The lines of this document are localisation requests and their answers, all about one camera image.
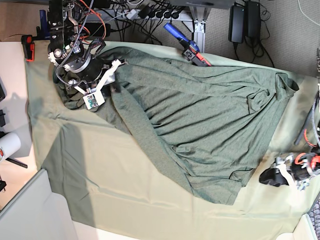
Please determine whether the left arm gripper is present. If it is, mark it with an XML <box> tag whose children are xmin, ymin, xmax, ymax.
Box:
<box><xmin>259</xmin><ymin>167</ymin><xmax>289</xmax><ymax>187</ymax></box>

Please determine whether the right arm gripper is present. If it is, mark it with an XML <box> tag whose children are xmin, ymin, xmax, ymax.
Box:
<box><xmin>95</xmin><ymin>73</ymin><xmax>121</xmax><ymax>98</ymax></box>

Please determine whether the green T-shirt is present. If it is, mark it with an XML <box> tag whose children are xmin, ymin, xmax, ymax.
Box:
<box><xmin>58</xmin><ymin>46</ymin><xmax>300</xmax><ymax>206</ymax></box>

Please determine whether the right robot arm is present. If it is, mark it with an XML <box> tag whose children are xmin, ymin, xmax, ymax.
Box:
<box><xmin>47</xmin><ymin>0</ymin><xmax>116</xmax><ymax>95</ymax></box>

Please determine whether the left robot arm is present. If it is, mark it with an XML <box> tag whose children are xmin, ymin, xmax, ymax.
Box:
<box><xmin>258</xmin><ymin>70</ymin><xmax>320</xmax><ymax>191</ymax></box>

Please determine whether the black power adapter left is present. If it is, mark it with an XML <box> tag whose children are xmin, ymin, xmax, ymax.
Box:
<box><xmin>83</xmin><ymin>22</ymin><xmax>111</xmax><ymax>37</ymax></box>

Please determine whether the blue orange clamp at corner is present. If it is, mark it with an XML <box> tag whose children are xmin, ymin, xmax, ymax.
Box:
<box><xmin>20</xmin><ymin>9</ymin><xmax>50</xmax><ymax>62</ymax></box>

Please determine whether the blue orange clamp on cloth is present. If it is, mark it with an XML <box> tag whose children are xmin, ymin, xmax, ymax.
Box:
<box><xmin>163</xmin><ymin>22</ymin><xmax>212</xmax><ymax>67</ymax></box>

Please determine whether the power strip with plugs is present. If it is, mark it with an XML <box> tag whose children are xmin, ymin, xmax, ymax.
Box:
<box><xmin>118</xmin><ymin>8</ymin><xmax>193</xmax><ymax>21</ymax></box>

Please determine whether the light green table cloth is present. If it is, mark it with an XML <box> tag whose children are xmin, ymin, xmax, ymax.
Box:
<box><xmin>25</xmin><ymin>40</ymin><xmax>320</xmax><ymax>240</ymax></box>

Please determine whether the white paper roll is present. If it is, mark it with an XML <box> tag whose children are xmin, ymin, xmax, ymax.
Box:
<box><xmin>0</xmin><ymin>132</ymin><xmax>21</xmax><ymax>162</ymax></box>

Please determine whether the black stick on table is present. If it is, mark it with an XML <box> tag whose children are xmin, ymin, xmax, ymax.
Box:
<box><xmin>6</xmin><ymin>157</ymin><xmax>28</xmax><ymax>169</ymax></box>

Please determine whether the black power brick pair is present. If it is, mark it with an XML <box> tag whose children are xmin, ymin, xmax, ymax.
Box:
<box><xmin>228</xmin><ymin>0</ymin><xmax>262</xmax><ymax>44</ymax></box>

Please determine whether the aluminium frame leg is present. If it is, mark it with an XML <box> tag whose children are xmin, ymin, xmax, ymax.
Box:
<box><xmin>189</xmin><ymin>7</ymin><xmax>210</xmax><ymax>53</ymax></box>

